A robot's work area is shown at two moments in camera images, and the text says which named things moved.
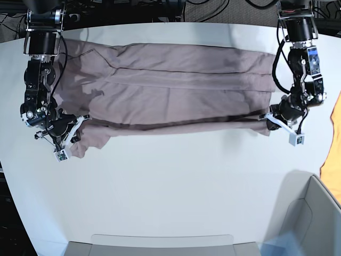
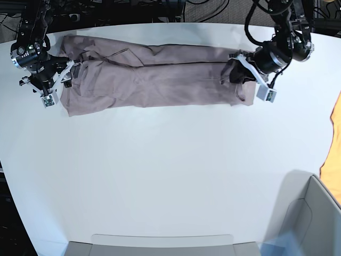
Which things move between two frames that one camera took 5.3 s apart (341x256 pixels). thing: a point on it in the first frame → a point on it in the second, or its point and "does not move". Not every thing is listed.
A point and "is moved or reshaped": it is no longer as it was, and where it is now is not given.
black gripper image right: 289,108 → 270,57
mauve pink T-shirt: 126,88 is moved or reshaped
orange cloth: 330,170 does not move
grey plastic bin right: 307,207 does not move
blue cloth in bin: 288,244 does not move
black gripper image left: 58,126 → 46,73
